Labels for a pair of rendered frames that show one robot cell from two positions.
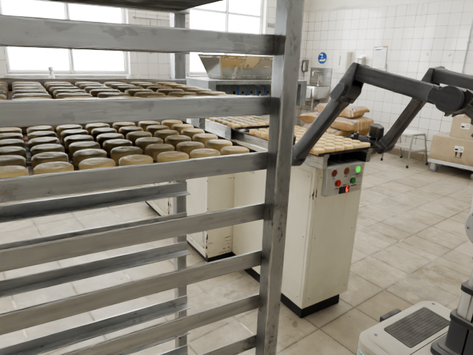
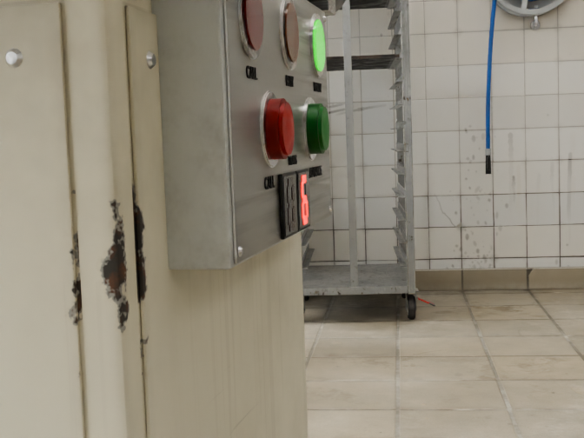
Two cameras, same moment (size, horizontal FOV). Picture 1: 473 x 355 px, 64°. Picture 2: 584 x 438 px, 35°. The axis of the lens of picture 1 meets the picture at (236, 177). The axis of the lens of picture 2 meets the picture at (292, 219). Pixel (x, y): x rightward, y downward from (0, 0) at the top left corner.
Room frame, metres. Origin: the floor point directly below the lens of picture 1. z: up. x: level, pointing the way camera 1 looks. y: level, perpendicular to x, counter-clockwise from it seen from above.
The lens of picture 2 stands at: (1.37, -0.16, 0.76)
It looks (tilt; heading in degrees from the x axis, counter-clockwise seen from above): 5 degrees down; 315
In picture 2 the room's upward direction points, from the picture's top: 2 degrees counter-clockwise
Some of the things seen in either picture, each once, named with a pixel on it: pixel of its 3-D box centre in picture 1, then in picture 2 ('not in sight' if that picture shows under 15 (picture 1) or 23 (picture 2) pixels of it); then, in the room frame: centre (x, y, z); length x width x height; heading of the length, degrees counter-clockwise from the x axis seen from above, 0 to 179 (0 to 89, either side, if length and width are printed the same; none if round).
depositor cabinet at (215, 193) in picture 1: (209, 174); not in sight; (2.88, 0.21, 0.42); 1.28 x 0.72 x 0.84; 32
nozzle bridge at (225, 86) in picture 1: (245, 106); not in sight; (2.48, -0.04, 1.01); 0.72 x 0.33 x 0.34; 122
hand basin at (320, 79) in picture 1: (317, 84); not in sight; (6.66, -1.32, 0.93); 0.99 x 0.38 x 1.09; 38
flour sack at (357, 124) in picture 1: (351, 122); not in sight; (5.54, -1.65, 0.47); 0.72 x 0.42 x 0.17; 134
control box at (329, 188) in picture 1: (343, 178); (262, 113); (1.74, -0.51, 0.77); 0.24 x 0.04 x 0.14; 122
